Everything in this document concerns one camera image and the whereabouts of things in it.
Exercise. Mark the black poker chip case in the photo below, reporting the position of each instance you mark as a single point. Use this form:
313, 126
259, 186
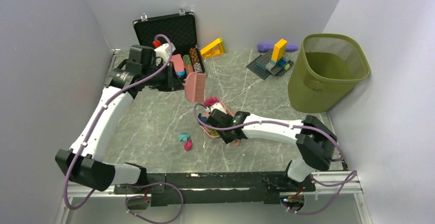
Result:
180, 28

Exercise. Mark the yellow triangular toy block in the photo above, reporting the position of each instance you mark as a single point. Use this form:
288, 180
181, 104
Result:
213, 49

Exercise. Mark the pink playing card deck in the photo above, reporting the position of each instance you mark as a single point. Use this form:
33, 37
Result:
178, 65

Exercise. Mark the pink paper scrap near edge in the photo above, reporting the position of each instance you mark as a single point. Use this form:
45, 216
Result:
188, 145

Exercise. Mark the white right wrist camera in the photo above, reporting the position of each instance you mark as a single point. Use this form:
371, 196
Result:
217, 106

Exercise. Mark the light blue scrap right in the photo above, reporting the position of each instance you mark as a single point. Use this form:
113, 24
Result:
184, 137

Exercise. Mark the yellow orange brick tower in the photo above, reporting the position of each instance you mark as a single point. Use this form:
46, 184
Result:
278, 52

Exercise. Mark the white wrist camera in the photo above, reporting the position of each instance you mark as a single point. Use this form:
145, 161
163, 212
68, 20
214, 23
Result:
217, 106
163, 53

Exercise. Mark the pink hand brush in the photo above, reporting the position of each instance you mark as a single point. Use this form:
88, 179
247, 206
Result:
195, 84

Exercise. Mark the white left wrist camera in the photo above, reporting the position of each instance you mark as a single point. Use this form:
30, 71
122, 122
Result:
163, 53

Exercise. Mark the purple cylinder toy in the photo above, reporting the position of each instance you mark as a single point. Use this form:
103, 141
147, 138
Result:
264, 47

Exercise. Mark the pink paper scrap by case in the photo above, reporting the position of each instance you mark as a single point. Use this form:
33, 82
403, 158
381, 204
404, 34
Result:
211, 101

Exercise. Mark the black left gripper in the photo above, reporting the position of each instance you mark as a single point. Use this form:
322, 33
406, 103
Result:
173, 82

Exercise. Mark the aluminium frame rail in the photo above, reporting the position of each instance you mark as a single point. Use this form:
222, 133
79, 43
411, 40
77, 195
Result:
76, 188

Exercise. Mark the grey brick baseplate model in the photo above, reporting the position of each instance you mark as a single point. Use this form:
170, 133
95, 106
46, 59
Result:
263, 66

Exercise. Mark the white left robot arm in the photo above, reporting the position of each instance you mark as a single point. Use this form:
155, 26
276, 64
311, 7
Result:
133, 74

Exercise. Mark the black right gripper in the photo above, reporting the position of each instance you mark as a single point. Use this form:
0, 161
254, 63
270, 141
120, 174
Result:
226, 139

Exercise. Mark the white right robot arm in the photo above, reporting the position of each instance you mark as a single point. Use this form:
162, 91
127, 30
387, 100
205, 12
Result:
315, 142

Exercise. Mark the pink dustpan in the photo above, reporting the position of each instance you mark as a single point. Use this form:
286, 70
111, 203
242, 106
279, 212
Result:
203, 118

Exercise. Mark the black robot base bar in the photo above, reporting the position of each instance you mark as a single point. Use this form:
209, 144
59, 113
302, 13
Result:
229, 187

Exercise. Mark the olive green waste basket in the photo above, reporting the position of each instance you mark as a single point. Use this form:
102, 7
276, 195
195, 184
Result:
327, 68

